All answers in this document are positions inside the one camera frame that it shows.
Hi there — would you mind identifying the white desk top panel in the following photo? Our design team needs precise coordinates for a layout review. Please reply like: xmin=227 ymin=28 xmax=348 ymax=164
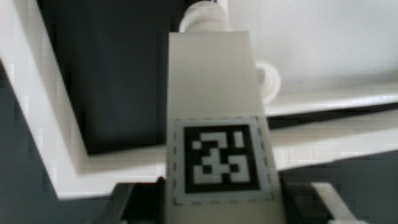
xmin=225 ymin=0 xmax=398 ymax=116

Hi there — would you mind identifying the white desk leg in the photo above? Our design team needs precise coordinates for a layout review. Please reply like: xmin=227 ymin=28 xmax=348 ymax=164
xmin=161 ymin=0 xmax=287 ymax=224

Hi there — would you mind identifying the white left barrier block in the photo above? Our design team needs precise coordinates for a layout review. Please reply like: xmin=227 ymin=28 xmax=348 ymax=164
xmin=0 ymin=0 xmax=85 ymax=199

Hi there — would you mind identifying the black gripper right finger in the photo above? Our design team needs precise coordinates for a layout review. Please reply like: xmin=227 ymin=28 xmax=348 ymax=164
xmin=278 ymin=177 xmax=369 ymax=224

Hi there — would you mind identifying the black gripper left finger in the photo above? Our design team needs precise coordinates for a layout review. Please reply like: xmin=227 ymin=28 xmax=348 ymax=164
xmin=88 ymin=177 xmax=165 ymax=224

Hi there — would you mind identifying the white front barrier rail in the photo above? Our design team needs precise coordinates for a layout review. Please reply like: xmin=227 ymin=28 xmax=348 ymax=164
xmin=76 ymin=103 xmax=398 ymax=200

